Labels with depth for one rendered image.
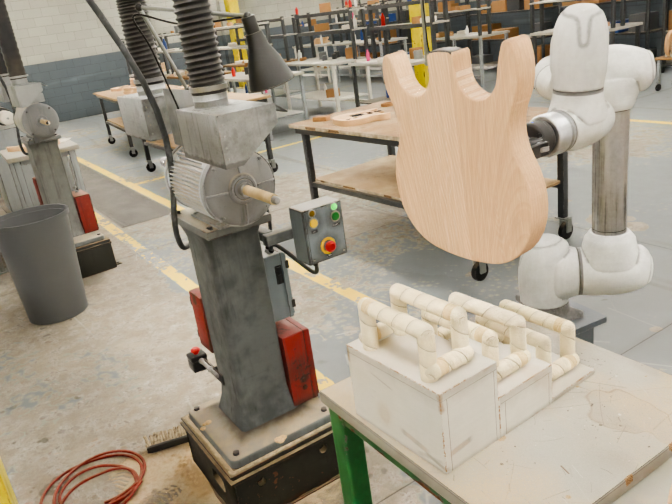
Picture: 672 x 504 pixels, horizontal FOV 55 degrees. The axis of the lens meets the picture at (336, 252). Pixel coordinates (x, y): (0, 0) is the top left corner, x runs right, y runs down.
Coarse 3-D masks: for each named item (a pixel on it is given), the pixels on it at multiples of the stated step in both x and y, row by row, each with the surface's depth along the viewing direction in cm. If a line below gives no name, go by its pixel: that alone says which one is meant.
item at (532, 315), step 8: (504, 304) 152; (512, 304) 150; (520, 304) 149; (520, 312) 148; (528, 312) 146; (536, 312) 145; (544, 312) 144; (528, 320) 146; (536, 320) 144; (544, 320) 143; (552, 320) 141; (560, 320) 140; (568, 320) 140; (552, 328) 141; (560, 328) 139; (568, 328) 138
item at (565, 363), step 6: (576, 354) 141; (558, 360) 139; (564, 360) 139; (570, 360) 139; (576, 360) 140; (552, 366) 137; (558, 366) 137; (564, 366) 138; (570, 366) 139; (552, 372) 136; (558, 372) 137; (564, 372) 138; (552, 378) 136
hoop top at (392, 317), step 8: (360, 304) 126; (368, 304) 124; (376, 304) 123; (368, 312) 124; (376, 312) 122; (384, 312) 120; (392, 312) 119; (400, 312) 118; (384, 320) 120; (392, 320) 118; (400, 320) 117; (408, 320) 115; (416, 320) 115; (400, 328) 117; (408, 328) 115; (416, 328) 113; (424, 328) 112; (432, 328) 113; (416, 336) 113; (424, 336) 112
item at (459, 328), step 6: (450, 324) 118; (456, 324) 117; (462, 324) 117; (456, 330) 117; (462, 330) 117; (456, 336) 118; (462, 336) 118; (468, 336) 119; (456, 342) 118; (462, 342) 118; (468, 342) 119
